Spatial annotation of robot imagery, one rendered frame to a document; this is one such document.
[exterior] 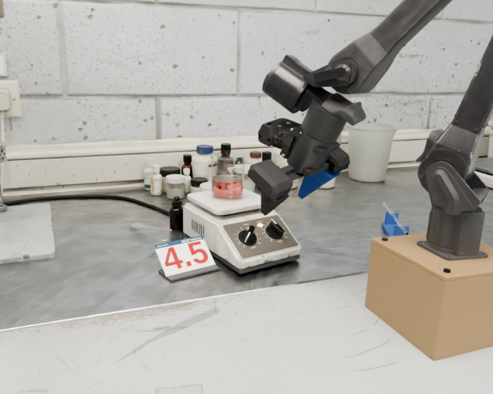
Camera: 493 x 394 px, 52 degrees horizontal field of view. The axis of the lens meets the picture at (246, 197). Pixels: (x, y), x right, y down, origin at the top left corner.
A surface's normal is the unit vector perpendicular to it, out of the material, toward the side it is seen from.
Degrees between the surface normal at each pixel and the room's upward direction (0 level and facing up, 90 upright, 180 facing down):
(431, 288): 90
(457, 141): 59
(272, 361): 0
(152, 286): 0
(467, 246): 88
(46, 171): 90
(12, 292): 0
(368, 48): 66
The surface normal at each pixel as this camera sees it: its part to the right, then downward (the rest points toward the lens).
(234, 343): 0.03, -0.96
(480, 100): -0.53, 0.18
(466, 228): 0.30, 0.24
